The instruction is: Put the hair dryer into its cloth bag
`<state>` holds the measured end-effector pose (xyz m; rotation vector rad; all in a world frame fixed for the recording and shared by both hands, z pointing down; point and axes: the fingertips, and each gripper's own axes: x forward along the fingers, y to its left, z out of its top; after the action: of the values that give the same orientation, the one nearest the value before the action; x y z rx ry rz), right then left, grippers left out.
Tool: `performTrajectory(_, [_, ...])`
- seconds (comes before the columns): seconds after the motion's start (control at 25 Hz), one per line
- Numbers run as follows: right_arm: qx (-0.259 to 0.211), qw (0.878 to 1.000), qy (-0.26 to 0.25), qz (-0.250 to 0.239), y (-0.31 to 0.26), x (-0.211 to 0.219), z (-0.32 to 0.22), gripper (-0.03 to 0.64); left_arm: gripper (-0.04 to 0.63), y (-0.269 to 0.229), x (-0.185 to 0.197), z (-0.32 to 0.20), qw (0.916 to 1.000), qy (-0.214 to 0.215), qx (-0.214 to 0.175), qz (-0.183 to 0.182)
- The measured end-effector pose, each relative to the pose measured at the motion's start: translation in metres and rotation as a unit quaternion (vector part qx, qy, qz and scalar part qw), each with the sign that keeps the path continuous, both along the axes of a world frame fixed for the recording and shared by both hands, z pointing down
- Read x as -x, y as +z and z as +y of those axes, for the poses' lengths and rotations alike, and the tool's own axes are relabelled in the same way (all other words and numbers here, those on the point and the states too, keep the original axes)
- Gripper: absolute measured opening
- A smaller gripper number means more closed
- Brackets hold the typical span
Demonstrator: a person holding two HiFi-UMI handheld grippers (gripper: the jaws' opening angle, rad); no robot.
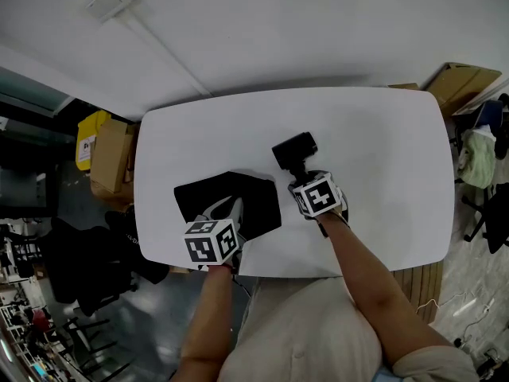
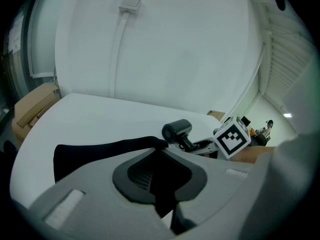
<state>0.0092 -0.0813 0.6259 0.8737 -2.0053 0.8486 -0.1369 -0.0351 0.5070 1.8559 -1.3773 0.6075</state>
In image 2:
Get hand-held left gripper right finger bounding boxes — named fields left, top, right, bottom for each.
left=159, top=148, right=256, bottom=235

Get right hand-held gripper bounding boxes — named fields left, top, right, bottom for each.
left=192, top=115, right=252, bottom=161

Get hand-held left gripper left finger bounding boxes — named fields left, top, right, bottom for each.
left=28, top=147, right=176, bottom=240

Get black hair dryer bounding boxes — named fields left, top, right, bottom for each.
left=161, top=118, right=201, bottom=153

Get black cloth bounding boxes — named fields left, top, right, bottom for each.
left=53, top=135, right=195, bottom=219

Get flat brown cardboard box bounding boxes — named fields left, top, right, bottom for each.
left=206, top=110, right=226, bottom=122

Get slanted white conduit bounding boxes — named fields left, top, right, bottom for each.
left=230, top=42, right=267, bottom=120

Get white window blinds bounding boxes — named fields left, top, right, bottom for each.
left=259, top=1, right=314, bottom=100

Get frosted glass door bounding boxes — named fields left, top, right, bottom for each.
left=26, top=0, right=59, bottom=79

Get white wall cable conduit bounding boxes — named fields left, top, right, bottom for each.
left=108, top=11, right=131, bottom=99

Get white wall switch box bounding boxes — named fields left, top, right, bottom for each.
left=118, top=0, right=144, bottom=15

